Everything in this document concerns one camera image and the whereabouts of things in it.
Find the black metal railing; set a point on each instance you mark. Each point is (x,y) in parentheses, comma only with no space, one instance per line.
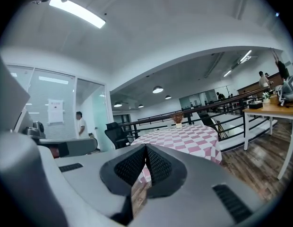
(189,119)

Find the long ceiling light bar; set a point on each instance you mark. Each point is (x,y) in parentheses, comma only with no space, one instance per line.
(78,12)

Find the round wooden container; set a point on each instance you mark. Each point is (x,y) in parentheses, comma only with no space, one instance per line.
(274,98)

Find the wooden table with white legs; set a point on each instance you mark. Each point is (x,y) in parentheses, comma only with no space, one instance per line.
(274,110)

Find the pink checkered cloth covered table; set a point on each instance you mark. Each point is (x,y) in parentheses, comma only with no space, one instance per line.
(184,138)

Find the dried plant in white pot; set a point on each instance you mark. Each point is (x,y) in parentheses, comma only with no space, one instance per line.
(177,118)

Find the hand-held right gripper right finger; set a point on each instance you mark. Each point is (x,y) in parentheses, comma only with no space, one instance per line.
(198,197)

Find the small green potted plant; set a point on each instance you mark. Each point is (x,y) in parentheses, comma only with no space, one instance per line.
(266,97)

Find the grey and white bag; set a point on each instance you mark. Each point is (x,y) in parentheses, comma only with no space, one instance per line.
(289,89)

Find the black mesh office chair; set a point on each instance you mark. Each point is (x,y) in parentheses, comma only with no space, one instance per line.
(115,132)

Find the frosted glass door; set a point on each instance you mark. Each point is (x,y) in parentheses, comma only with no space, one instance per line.
(99,117)

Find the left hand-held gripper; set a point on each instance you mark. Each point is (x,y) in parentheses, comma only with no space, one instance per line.
(35,129)

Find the black tissue box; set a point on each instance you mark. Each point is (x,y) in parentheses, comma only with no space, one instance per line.
(255,105)

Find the white paper poster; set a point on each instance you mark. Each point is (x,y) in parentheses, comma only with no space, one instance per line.
(55,111)

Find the short ceiling light bar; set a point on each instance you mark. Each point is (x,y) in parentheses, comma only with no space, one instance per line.
(227,73)
(245,56)

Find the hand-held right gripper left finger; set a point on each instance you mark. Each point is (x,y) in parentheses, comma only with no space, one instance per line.
(94,174)

